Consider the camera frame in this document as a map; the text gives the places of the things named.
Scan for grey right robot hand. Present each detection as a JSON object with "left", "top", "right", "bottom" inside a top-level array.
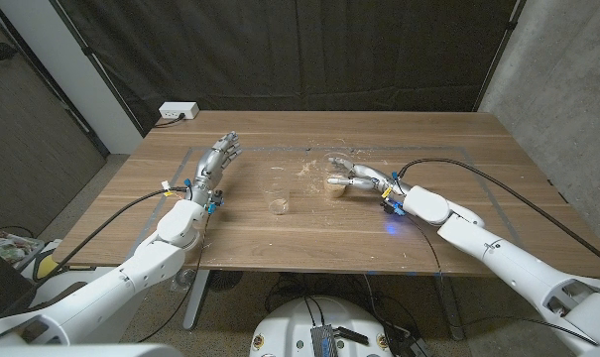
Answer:
[{"left": 327, "top": 157, "right": 398, "bottom": 193}]

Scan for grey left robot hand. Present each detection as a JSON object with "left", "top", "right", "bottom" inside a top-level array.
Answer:
[{"left": 188, "top": 131, "right": 243, "bottom": 200}]

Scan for clear plastic cup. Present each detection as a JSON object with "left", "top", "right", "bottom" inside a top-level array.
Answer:
[
  {"left": 262, "top": 167, "right": 292, "bottom": 216},
  {"left": 322, "top": 152, "right": 353, "bottom": 199}
]

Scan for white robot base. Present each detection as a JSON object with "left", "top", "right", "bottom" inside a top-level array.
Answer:
[{"left": 249, "top": 296, "right": 395, "bottom": 357}]

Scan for spilled sugar crumbs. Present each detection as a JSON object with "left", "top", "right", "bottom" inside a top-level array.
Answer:
[{"left": 294, "top": 158, "right": 333, "bottom": 195}]

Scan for white power strip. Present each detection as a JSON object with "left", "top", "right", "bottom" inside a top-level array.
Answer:
[{"left": 159, "top": 101, "right": 200, "bottom": 120}]

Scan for clear plastic wrapper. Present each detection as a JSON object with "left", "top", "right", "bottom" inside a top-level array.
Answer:
[{"left": 170, "top": 269, "right": 197, "bottom": 294}]

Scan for black round fan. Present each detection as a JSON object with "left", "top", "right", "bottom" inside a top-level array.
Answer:
[{"left": 207, "top": 270, "right": 245, "bottom": 294}]

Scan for black backdrop curtain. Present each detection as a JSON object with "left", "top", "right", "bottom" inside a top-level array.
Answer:
[{"left": 56, "top": 0, "right": 524, "bottom": 135}]

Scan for grey table leg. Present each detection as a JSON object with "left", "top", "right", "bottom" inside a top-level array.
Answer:
[
  {"left": 432, "top": 275, "right": 467, "bottom": 342},
  {"left": 182, "top": 270, "right": 211, "bottom": 331}
]

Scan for black electronics box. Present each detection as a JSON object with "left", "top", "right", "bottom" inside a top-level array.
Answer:
[{"left": 334, "top": 325, "right": 370, "bottom": 347}]

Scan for grey finned electronics box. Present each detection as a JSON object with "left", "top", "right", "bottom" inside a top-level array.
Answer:
[{"left": 309, "top": 324, "right": 339, "bottom": 357}]

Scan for yellow object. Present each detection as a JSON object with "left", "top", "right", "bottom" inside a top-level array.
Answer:
[{"left": 35, "top": 253, "right": 60, "bottom": 282}]

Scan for colourful printed cloth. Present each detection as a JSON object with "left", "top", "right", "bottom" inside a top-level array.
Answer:
[{"left": 0, "top": 227, "right": 46, "bottom": 269}]

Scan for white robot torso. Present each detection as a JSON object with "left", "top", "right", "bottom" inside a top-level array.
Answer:
[{"left": 0, "top": 341, "right": 600, "bottom": 357}]

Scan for black chair back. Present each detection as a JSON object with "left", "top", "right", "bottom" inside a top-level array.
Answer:
[{"left": 0, "top": 242, "right": 36, "bottom": 323}]

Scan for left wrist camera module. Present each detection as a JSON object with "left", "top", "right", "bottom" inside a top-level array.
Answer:
[{"left": 207, "top": 189, "right": 225, "bottom": 214}]

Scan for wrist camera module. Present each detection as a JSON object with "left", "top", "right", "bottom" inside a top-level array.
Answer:
[
  {"left": 207, "top": 189, "right": 225, "bottom": 214},
  {"left": 382, "top": 197, "right": 408, "bottom": 217}
]

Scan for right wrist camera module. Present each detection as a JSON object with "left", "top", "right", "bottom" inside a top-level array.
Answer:
[{"left": 382, "top": 197, "right": 408, "bottom": 217}]

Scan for black power strip cord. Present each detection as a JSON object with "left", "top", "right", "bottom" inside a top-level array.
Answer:
[{"left": 154, "top": 112, "right": 187, "bottom": 129}]

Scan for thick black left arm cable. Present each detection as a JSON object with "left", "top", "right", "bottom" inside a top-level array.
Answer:
[{"left": 29, "top": 185, "right": 189, "bottom": 287}]

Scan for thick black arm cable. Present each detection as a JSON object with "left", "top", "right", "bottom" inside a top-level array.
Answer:
[
  {"left": 29, "top": 185, "right": 189, "bottom": 287},
  {"left": 397, "top": 157, "right": 600, "bottom": 273}
]

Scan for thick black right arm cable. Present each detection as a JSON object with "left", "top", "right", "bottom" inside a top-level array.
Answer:
[{"left": 397, "top": 157, "right": 600, "bottom": 273}]

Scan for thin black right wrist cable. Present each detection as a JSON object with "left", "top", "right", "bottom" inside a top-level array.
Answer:
[{"left": 403, "top": 212, "right": 444, "bottom": 277}]

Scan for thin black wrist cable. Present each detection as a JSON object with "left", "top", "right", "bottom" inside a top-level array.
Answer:
[
  {"left": 403, "top": 212, "right": 444, "bottom": 277},
  {"left": 136, "top": 211, "right": 212, "bottom": 344}
]

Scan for thin black left wrist cable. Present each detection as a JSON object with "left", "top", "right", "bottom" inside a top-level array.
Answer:
[{"left": 136, "top": 211, "right": 212, "bottom": 344}]

